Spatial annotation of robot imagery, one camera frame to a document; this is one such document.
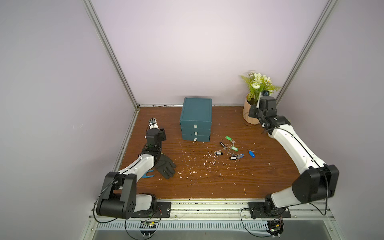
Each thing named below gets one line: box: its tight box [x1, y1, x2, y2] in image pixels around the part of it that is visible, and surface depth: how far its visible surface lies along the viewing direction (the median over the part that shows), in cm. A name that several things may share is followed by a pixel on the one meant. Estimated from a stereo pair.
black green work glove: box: [154, 152, 177, 180], surface depth 88 cm
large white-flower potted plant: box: [240, 70, 281, 125], surface depth 93 cm
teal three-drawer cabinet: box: [179, 97, 213, 143], surface depth 91 cm
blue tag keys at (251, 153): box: [248, 149, 256, 158], surface depth 96 cm
